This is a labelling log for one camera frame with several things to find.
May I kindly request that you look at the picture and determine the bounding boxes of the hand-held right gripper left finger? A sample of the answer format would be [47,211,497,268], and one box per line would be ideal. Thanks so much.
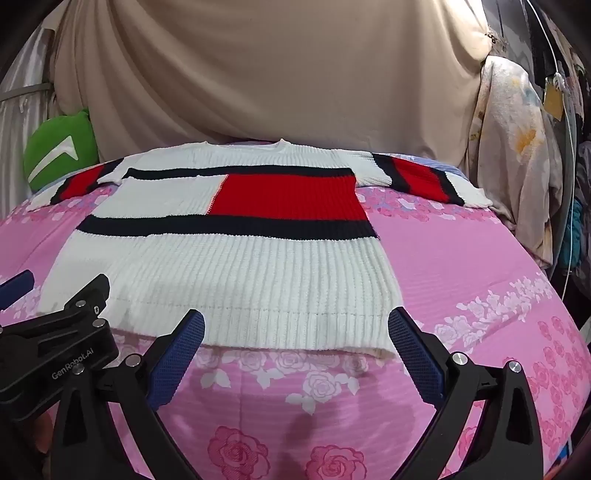
[53,308,206,480]

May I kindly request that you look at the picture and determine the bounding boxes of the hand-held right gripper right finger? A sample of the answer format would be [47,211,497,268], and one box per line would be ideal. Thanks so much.
[388,307,543,480]

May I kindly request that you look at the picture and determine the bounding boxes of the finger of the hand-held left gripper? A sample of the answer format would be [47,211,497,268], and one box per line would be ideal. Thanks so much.
[64,274,112,321]
[0,270,36,311]

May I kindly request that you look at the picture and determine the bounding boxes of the white red black knit sweater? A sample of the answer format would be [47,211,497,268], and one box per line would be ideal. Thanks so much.
[25,138,494,358]

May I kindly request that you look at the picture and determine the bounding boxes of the dark hanging clothes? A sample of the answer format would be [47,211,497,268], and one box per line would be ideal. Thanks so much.
[536,0,591,296]

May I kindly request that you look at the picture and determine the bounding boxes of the person's left hand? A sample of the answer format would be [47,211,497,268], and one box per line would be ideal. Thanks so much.
[34,408,54,455]

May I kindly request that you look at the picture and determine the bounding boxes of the pink floral bedsheet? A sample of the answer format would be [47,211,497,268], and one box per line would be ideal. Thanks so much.
[0,141,585,480]

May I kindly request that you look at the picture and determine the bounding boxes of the green plush pillow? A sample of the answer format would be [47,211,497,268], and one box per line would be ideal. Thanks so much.
[23,110,99,193]

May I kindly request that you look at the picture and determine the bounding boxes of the grey shiny curtain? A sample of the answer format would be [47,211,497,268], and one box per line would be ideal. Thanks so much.
[0,23,63,220]

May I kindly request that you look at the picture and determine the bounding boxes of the cream floral hanging cloth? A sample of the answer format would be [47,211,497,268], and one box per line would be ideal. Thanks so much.
[464,55,566,271]

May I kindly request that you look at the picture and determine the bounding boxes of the beige curtain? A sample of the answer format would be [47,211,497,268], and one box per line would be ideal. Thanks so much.
[51,0,497,174]

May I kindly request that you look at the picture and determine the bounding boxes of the yellow tag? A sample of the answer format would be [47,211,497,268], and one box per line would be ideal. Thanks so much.
[544,78,565,121]

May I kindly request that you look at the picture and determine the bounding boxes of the metal rail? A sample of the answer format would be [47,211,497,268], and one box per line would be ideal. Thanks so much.
[0,83,49,102]

